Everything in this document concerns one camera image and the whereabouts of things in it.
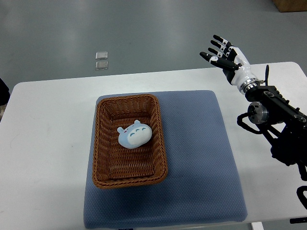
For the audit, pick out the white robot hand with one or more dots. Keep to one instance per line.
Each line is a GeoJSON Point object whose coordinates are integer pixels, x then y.
{"type": "Point", "coordinates": [237, 69]}

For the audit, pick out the blue plush toy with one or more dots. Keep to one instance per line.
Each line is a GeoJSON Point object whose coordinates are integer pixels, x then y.
{"type": "Point", "coordinates": [134, 137]}

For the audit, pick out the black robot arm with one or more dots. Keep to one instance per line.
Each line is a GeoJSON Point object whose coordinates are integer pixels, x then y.
{"type": "Point", "coordinates": [269, 113]}

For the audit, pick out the brown wicker basket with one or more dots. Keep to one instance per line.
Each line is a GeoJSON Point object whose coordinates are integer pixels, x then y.
{"type": "Point", "coordinates": [115, 166]}

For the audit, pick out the brown cardboard box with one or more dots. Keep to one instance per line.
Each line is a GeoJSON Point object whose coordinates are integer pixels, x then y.
{"type": "Point", "coordinates": [291, 5]}

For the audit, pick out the lower floor socket cover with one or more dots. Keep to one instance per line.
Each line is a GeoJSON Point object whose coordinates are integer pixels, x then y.
{"type": "Point", "coordinates": [101, 65]}

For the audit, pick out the floor socket cover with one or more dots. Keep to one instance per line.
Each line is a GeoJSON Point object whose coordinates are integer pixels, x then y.
{"type": "Point", "coordinates": [101, 55]}
{"type": "Point", "coordinates": [101, 65]}

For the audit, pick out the upper floor socket cover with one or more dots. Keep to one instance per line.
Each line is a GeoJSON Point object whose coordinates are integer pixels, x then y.
{"type": "Point", "coordinates": [101, 55]}

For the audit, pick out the blue textured mat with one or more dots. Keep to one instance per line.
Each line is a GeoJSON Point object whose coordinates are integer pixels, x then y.
{"type": "Point", "coordinates": [202, 185]}

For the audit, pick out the person in black clothes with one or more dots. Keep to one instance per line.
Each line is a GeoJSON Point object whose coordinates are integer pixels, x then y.
{"type": "Point", "coordinates": [4, 93]}

